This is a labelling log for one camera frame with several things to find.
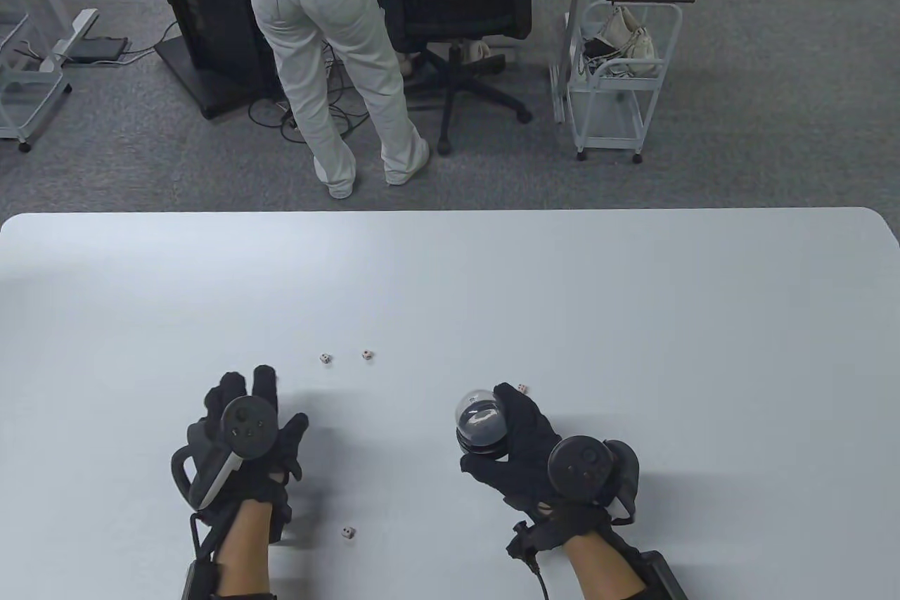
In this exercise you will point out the black office chair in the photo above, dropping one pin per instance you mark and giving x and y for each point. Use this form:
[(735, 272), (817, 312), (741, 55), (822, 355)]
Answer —
[(464, 2)]

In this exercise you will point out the person's left hand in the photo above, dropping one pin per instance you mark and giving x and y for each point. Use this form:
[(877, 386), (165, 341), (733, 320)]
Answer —
[(292, 445)]

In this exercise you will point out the white metal frame cart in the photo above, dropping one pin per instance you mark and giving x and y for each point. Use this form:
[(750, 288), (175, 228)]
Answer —
[(31, 74)]

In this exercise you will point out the clear dice shaker dome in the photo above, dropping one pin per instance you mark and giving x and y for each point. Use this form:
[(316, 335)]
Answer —
[(472, 403)]

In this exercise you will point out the black glove sensor module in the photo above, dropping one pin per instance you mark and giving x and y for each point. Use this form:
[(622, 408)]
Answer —
[(520, 545), (281, 522)]

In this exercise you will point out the black floor box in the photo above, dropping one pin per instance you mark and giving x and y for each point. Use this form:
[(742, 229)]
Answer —
[(98, 49)]

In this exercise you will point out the person's right hand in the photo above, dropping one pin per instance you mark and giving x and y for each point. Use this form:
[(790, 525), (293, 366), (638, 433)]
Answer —
[(520, 445)]

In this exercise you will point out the person's right forearm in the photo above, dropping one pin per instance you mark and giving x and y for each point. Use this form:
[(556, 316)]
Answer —
[(605, 572)]

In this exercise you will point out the black tracking controller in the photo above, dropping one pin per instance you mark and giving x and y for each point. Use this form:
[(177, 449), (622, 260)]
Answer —
[(247, 425), (576, 470)]

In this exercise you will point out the black computer tower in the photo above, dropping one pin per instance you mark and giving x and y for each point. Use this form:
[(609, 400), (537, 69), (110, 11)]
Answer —
[(211, 9)]

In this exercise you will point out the black dice shaker base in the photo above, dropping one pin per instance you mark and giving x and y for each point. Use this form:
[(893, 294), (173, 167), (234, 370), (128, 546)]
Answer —
[(481, 452)]

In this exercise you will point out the beige handbag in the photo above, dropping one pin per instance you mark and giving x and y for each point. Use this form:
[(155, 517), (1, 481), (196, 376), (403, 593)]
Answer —
[(633, 41)]

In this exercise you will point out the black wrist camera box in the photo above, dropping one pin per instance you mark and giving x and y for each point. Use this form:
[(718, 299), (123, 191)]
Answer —
[(193, 580), (661, 575)]

